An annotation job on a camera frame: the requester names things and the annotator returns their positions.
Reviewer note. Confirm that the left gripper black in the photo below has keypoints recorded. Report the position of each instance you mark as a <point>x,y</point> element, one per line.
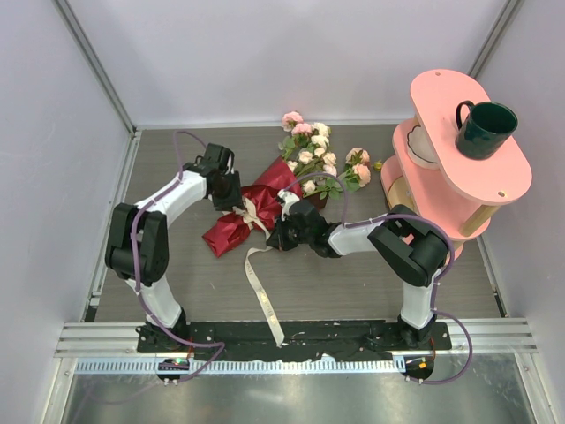
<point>230,197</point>

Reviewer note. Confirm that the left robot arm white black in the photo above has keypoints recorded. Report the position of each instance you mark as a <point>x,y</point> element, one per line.
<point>138,246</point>

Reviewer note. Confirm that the pink rose flower bunch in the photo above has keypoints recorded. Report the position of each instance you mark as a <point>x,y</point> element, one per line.
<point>308,153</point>

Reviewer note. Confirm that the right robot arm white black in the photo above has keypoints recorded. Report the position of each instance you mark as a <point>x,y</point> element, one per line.
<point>416,249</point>

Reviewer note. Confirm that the cream printed ribbon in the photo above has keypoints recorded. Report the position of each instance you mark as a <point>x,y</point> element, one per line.
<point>248,213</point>

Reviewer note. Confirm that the white slotted cable duct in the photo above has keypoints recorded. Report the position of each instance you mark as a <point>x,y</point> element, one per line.
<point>177,366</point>

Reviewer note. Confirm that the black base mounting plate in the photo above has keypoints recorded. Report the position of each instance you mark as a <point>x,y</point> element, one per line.
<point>303,340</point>

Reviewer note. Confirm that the red wrapping paper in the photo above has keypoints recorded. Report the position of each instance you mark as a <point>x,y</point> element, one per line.
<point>229,231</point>

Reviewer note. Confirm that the pink three-tier wooden shelf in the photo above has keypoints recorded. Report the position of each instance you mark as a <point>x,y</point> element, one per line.
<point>463,194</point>

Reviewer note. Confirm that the white bowl on shelf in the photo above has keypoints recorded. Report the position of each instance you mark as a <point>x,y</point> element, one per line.
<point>420,149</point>

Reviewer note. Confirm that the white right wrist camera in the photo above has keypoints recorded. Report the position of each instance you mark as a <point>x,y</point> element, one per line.
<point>286,199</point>

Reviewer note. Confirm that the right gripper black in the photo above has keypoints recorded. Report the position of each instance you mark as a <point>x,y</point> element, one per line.
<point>282,235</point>

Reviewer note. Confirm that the dark green mug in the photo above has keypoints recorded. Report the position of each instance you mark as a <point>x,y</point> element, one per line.
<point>483,128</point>

